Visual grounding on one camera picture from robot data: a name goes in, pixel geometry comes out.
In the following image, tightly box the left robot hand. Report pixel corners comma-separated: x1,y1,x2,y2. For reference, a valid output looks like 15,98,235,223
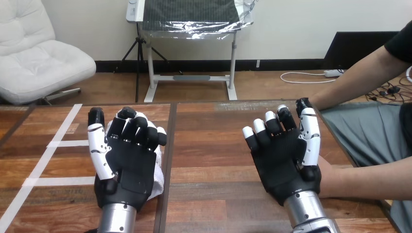
87,106,167,212

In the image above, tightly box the person's hand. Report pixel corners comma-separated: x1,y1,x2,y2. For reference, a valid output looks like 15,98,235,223
317,155,337,199

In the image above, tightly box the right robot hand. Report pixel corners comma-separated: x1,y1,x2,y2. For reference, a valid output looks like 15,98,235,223
242,97,323,206

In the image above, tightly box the white towel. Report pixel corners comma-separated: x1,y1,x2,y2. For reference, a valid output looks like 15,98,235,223
105,111,165,200

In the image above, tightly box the person's forearm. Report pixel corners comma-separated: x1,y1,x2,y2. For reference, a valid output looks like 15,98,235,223
334,157,412,201
308,61,392,112

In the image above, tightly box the person's body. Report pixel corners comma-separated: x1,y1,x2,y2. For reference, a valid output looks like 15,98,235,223
320,20,412,233

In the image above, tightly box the white desk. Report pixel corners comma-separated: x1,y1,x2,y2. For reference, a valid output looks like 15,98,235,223
126,0,240,103

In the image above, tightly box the black tripod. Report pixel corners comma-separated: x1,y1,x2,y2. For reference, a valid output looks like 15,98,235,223
120,24,170,103

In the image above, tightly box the dark screen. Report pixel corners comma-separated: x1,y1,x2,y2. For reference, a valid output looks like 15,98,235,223
322,31,400,70

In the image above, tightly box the white cushioned chair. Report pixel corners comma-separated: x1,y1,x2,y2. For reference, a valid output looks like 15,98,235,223
0,0,97,105

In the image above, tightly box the foil sheet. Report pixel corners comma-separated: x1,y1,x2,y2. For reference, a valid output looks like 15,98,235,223
141,0,256,40

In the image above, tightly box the white power cable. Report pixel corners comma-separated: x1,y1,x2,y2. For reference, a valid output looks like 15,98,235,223
280,71,337,84

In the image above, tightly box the tangle of cables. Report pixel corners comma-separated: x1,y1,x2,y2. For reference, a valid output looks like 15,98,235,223
366,75,412,104

